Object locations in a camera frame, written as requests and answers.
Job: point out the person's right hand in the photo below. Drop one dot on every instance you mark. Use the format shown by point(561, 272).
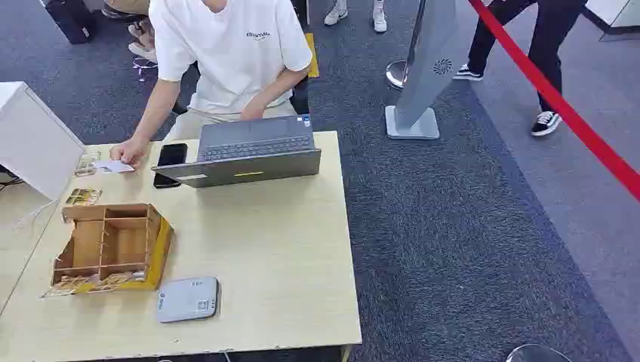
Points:
point(129, 151)

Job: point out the person's left hand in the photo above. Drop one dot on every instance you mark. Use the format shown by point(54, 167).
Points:
point(252, 114)

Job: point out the white card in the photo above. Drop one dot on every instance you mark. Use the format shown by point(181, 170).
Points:
point(112, 167)

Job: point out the grey laptop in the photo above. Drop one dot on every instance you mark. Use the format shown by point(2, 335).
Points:
point(250, 150)

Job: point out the black smartphone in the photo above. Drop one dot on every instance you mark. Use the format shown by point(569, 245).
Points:
point(171, 155)

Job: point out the patterned card stack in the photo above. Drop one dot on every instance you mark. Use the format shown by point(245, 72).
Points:
point(84, 197)
point(86, 165)

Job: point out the seated person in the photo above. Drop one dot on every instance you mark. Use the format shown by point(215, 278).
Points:
point(225, 60)

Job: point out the short yellow floor tape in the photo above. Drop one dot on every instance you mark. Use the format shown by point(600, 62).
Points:
point(312, 55)

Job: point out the wooden compartment box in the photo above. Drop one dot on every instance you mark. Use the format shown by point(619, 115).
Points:
point(115, 245)

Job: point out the white cabinet box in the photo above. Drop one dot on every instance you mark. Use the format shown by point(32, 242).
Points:
point(32, 140)

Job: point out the person on chair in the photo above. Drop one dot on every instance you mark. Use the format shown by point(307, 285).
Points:
point(140, 45)

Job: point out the black case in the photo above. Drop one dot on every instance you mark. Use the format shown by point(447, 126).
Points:
point(72, 20)

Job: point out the patterned card row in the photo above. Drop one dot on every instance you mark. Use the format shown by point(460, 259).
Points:
point(80, 285)

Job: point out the chrome stanchion base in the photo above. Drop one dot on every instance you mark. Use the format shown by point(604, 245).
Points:
point(537, 354)
point(396, 74)

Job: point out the person in white shoes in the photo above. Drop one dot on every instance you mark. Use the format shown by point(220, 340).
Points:
point(380, 17)

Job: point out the grey kiosk stand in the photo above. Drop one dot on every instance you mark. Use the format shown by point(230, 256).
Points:
point(430, 65)

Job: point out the standing person black trousers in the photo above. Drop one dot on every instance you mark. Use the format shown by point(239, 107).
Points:
point(550, 45)

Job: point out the red barrier belt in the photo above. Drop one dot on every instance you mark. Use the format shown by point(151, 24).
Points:
point(560, 107)

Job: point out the white furniture corner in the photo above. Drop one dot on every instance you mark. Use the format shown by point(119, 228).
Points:
point(615, 11)

